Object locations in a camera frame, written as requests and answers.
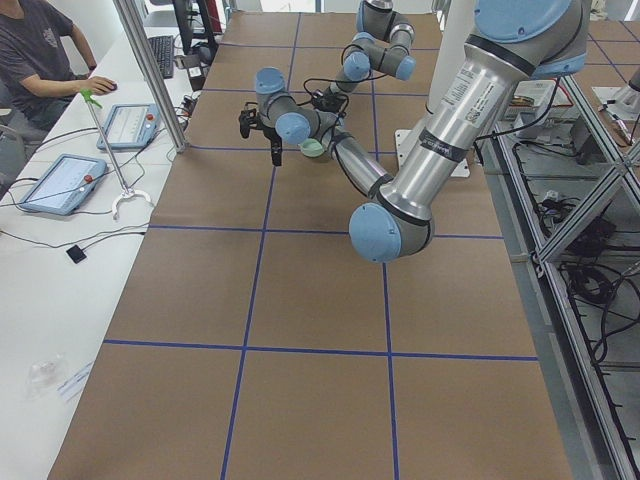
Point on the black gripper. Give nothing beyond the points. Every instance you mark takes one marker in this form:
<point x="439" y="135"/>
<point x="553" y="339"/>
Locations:
<point x="271" y="136"/>
<point x="326" y="97"/>

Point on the mint green bowl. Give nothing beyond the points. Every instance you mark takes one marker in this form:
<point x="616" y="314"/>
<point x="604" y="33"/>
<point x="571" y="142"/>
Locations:
<point x="311" y="148"/>

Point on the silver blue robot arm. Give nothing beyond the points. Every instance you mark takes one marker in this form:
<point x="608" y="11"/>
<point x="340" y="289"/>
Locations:
<point x="509" y="42"/>
<point x="382" y="45"/>

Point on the person's hand on mouse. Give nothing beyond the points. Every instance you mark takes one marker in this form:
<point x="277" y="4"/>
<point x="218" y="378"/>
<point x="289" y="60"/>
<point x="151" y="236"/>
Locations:
<point x="100" y="85"/>

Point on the far blue teach pendant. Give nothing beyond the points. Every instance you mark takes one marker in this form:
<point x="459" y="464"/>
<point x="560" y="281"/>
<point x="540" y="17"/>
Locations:
<point x="130" y="127"/>

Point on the blue teach pendant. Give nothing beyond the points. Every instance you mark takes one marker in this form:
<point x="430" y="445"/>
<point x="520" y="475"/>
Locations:
<point x="130" y="127"/>
<point x="65" y="185"/>

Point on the black keyboard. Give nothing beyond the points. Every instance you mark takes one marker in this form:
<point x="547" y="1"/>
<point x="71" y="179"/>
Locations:
<point x="162" y="48"/>

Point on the silver reacher grabber tool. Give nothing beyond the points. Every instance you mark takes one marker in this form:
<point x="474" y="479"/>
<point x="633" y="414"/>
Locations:
<point x="128" y="192"/>

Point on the near blue teach pendant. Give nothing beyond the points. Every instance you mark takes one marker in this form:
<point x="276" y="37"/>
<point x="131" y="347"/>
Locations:
<point x="65" y="185"/>

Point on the small black square device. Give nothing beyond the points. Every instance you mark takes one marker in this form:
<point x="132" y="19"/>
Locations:
<point x="76" y="254"/>

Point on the seated person dark shirt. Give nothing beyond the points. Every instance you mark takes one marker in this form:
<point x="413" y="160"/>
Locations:
<point x="34" y="65"/>

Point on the clear plastic bag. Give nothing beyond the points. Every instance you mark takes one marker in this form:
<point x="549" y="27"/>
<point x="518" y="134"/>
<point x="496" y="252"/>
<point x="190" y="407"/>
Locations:
<point x="45" y="375"/>

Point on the white pedestal column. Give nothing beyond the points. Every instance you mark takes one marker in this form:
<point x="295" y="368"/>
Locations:
<point x="457" y="21"/>

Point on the aluminium frame post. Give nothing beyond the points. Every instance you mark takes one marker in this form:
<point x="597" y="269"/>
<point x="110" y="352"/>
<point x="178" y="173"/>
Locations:
<point x="135" y="32"/>

